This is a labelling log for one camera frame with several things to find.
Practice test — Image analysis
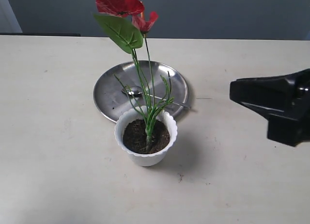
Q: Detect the small steel spoon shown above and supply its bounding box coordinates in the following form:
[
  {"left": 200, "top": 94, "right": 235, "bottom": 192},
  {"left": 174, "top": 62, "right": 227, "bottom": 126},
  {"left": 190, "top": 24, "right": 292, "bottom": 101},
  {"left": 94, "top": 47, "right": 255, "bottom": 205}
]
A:
[{"left": 122, "top": 86, "right": 191, "bottom": 109}]

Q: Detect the artificial red anthurium plant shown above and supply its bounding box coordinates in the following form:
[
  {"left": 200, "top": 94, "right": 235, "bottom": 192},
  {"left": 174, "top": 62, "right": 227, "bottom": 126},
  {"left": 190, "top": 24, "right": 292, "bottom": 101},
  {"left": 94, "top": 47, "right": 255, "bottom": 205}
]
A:
[{"left": 93, "top": 0, "right": 173, "bottom": 146}]

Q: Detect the dark soil in pot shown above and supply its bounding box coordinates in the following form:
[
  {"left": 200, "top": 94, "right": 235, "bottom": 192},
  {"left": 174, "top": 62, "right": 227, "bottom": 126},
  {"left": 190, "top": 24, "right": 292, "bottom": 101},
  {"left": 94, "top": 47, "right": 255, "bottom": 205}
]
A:
[{"left": 123, "top": 119, "right": 170, "bottom": 154}]

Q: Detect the white scalloped plastic pot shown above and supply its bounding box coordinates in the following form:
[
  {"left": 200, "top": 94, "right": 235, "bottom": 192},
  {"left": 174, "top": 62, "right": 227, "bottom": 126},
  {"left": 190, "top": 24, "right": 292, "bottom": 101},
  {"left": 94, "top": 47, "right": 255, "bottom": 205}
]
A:
[{"left": 114, "top": 108, "right": 178, "bottom": 167}]

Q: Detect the round steel plate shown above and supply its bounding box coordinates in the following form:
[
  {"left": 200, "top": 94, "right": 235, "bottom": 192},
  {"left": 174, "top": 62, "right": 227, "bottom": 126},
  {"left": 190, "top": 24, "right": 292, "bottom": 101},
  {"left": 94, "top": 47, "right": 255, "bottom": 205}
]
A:
[{"left": 93, "top": 60, "right": 191, "bottom": 123}]

